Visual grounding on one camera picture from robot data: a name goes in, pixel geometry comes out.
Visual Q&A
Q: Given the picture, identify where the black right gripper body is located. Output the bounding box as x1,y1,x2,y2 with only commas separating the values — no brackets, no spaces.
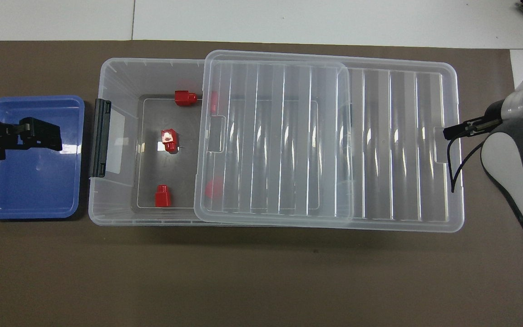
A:
486,101,509,132

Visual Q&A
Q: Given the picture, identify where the clear ribbed plastic lid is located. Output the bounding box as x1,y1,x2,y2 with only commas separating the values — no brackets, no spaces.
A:
194,50,465,233

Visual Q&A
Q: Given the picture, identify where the blue plastic tray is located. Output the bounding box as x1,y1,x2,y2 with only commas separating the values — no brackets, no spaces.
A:
0,94,85,220

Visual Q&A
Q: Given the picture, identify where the clear plastic storage box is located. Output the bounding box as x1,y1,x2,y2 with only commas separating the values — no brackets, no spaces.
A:
88,58,354,227

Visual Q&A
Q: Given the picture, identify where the brown table mat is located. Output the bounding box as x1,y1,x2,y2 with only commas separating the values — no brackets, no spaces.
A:
0,40,523,327

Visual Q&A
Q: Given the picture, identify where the black box latch handle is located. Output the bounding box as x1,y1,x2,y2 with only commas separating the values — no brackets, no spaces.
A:
88,99,112,178

